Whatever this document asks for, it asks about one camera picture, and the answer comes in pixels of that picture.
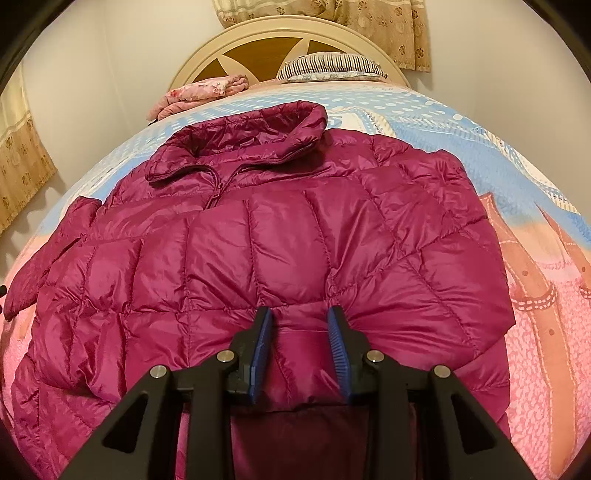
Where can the magenta quilted puffer jacket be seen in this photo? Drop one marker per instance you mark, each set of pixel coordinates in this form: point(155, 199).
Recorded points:
point(258, 240)

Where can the light floral pillow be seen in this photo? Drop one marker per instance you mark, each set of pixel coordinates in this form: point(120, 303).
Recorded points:
point(332, 76)

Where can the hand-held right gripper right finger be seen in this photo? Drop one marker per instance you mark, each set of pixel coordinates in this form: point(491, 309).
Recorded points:
point(337, 344)

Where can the striped pillow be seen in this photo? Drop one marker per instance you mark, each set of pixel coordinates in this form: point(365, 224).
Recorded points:
point(323, 62)

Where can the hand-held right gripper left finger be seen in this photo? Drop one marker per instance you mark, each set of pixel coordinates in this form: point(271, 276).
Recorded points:
point(261, 341)

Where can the beige floral curtain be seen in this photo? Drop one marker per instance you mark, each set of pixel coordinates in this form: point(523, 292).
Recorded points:
point(332, 27)
point(23, 161)

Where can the folded pink floral cloth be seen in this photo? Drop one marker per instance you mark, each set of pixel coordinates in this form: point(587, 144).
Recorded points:
point(198, 94)

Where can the cream wooden headboard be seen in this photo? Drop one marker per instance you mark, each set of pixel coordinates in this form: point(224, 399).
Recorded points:
point(258, 50)

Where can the printed blue pink blanket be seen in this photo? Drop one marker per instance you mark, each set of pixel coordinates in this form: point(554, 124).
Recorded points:
point(531, 323)

